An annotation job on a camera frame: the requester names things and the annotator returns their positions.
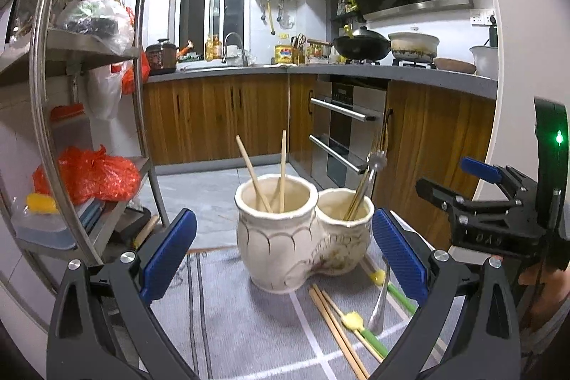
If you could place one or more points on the dark green bottle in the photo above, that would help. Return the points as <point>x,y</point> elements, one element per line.
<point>493,35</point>

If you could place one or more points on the wooden lower kitchen cabinets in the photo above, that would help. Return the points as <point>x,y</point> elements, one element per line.
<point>200,117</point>

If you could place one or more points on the chrome kitchen faucet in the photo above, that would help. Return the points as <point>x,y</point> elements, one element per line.
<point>232,33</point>

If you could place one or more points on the wall shelf with bottles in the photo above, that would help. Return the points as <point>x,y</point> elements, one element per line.
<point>343,10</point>

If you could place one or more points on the gold utensil with flower end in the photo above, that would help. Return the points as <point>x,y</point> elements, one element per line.
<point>377,160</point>

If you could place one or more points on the stainless steel shelf rack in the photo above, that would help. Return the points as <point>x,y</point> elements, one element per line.
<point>38,73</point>

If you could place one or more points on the yellow tin canister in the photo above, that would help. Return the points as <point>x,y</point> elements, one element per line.
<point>285,54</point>

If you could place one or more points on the yellow oil bottle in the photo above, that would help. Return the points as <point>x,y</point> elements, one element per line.
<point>217,49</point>
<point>209,50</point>

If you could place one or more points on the white plastic bag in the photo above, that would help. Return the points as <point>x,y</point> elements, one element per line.
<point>104,95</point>

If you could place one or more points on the small hanging orange plastic bag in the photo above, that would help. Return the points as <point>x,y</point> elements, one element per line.
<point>138,73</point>

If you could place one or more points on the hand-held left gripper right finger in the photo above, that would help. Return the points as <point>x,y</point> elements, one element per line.
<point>398,255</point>

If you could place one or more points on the blue-grey plastic containers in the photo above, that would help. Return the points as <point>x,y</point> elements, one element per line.
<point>49,233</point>

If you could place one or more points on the black wok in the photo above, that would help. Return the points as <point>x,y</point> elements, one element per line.
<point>360,46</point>

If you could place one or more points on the large orange plastic bag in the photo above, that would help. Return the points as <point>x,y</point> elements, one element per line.
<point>98,175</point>

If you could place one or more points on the gold metal fork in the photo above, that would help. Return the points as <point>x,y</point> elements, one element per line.
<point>360,193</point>

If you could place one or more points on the white wall socket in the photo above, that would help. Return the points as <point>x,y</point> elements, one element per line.
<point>483,17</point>

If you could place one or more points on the knife block with scissors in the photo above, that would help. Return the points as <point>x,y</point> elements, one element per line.
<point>297,50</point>

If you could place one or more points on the grey kitchen countertop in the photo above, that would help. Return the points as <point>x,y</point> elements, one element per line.
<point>423,75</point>

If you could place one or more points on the yellow-headed green plastic utensil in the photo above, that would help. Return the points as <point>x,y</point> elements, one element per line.
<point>378,276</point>
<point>354,320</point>

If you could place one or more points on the person's right hand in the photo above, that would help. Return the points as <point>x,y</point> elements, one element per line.
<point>547,291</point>

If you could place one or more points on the clear plastic bag with contents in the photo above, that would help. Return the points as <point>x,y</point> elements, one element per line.
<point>93,24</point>

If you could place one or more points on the silver metal fork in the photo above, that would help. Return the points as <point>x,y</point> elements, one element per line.
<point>379,313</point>

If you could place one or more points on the yellow plastic item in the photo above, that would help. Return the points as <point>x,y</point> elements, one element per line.
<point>42,203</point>

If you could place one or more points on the stainless steel built-in oven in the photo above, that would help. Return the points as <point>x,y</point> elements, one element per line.
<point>347,130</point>

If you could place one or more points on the group of seasoning jars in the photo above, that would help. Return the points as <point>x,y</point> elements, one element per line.
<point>318,53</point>

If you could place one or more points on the cream floral ceramic utensil holder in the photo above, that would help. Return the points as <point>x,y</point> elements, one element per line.
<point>267,246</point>

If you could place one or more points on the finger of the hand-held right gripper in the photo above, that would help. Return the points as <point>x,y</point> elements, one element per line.
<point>481,170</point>
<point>438,191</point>

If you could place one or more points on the white bowl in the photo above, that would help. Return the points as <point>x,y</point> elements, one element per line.
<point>485,61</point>

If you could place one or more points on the white clay pot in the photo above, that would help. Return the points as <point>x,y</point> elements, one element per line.
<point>414,46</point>

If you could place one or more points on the red plastic box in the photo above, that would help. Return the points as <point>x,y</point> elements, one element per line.
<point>67,113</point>

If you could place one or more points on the dark electric pressure cooker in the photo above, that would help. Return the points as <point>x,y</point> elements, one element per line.
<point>161,59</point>

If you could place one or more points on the grey table cloth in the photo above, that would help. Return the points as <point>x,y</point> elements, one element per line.
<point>231,317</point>

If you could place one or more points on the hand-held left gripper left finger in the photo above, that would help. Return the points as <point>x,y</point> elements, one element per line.
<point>171,255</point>

